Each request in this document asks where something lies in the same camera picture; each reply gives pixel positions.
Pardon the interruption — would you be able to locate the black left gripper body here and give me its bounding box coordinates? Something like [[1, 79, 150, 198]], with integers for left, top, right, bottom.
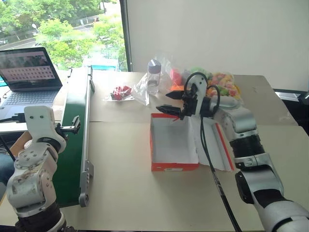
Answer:
[[55, 122, 75, 143]]

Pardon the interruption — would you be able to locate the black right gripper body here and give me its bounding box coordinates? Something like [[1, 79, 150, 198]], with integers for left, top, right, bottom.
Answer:
[[178, 87, 201, 120]]

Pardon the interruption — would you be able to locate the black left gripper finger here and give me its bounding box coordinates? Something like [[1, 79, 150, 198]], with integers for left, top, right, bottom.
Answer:
[[71, 116, 81, 134]]

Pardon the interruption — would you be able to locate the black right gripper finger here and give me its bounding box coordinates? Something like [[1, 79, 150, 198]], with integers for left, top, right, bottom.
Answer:
[[166, 89, 185, 99], [156, 104, 184, 119]]

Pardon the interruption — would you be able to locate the red cardboard box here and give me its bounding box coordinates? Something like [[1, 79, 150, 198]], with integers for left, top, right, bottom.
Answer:
[[149, 112, 236, 173]]

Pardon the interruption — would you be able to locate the clear bag of plush toys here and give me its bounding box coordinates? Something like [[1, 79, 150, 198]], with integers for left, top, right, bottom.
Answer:
[[166, 64, 211, 94]]

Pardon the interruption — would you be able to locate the red plush toy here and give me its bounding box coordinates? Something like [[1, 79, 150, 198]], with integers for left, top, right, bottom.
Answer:
[[170, 69, 183, 85]]

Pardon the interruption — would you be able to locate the clear bottle purple cap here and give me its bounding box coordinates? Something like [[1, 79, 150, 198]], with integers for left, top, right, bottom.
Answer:
[[147, 58, 162, 94]]

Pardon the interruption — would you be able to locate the empty clear plastic bag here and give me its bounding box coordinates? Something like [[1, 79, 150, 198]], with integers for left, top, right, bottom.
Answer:
[[132, 72, 174, 106]]

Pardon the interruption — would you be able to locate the green plush toy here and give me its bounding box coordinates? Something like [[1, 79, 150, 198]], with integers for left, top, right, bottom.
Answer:
[[190, 66, 209, 76]]

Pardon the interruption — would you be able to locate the bag of colourful small sweets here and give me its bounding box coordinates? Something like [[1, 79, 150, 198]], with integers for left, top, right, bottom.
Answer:
[[207, 71, 242, 103]]

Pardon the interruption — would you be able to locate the brown cardboard piece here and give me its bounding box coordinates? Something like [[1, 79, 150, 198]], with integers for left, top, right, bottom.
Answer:
[[11, 131, 33, 157]]

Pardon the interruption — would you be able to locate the dark grey open laptop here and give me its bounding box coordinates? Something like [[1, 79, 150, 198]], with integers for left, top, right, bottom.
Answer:
[[0, 47, 63, 121]]

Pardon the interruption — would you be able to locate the small bag of red pieces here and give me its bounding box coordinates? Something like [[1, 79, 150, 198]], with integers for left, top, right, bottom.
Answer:
[[103, 85, 136, 102]]

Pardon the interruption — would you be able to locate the blue cloth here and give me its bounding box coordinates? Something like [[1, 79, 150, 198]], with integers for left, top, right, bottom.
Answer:
[[0, 153, 15, 187]]

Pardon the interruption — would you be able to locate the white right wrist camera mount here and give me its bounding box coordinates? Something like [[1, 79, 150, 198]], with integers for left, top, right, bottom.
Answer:
[[187, 73, 209, 115]]

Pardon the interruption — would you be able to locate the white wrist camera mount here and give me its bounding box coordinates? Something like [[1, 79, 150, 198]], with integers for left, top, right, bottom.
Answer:
[[23, 105, 68, 155], [187, 73, 209, 115]]

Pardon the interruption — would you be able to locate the green conveyor belt silver frame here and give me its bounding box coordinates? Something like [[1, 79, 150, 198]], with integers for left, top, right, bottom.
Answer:
[[52, 65, 97, 208]]

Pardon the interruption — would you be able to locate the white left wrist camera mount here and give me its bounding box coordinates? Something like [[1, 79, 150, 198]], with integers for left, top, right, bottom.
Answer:
[[23, 105, 68, 155]]

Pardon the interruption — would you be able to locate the black laptop cable plug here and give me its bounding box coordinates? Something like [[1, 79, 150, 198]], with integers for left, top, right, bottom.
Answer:
[[0, 113, 25, 123]]

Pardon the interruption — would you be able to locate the black window frame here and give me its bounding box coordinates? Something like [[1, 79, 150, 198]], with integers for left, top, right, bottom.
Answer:
[[120, 0, 134, 72]]

